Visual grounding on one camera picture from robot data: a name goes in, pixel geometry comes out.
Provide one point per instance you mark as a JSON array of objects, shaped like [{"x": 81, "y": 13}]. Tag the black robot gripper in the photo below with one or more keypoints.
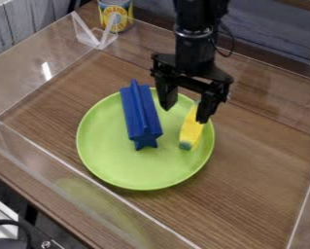
[{"x": 208, "y": 81}]

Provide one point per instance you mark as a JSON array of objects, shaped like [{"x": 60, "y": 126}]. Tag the yellow toy banana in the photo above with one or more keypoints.
[{"x": 190, "y": 131}]

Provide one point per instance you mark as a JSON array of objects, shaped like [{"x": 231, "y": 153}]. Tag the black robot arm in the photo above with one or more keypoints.
[{"x": 190, "y": 67}]

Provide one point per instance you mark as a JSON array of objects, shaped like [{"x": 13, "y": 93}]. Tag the green round plate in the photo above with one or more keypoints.
[{"x": 139, "y": 170}]

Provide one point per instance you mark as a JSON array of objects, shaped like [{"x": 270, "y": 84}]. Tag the blue star-shaped block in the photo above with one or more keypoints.
[{"x": 140, "y": 116}]

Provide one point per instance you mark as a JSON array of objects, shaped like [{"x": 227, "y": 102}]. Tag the yellow blue tin can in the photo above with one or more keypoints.
[{"x": 116, "y": 11}]

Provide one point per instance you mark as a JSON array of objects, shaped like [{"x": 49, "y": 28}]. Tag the black device with knob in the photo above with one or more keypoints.
[{"x": 34, "y": 240}]

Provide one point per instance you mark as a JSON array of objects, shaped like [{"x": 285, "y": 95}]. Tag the clear acrylic enclosure wall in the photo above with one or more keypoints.
[{"x": 244, "y": 202}]

